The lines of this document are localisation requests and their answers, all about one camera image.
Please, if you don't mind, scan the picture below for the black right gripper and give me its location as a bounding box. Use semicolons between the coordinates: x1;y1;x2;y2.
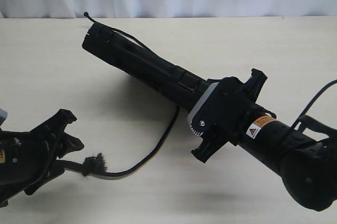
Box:
191;69;275;163

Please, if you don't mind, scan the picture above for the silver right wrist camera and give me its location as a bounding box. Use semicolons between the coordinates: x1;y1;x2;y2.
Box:
187;82;219;137

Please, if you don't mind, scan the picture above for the black cord with frayed knot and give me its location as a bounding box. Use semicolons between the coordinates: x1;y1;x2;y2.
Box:
59;12;181;178

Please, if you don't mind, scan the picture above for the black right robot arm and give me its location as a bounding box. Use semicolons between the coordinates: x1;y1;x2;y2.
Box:
187;69;336;211

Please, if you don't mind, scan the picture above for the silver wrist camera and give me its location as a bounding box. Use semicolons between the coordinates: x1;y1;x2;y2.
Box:
187;82;219;137
0;109;7;126

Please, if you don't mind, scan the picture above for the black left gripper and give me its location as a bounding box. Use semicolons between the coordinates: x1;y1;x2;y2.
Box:
1;109;84;198

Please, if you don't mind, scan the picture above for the black plastic tool case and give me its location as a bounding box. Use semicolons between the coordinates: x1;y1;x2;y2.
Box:
82;23;211;111

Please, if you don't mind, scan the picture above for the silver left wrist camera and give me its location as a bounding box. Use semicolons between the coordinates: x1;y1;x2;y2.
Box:
0;109;7;126

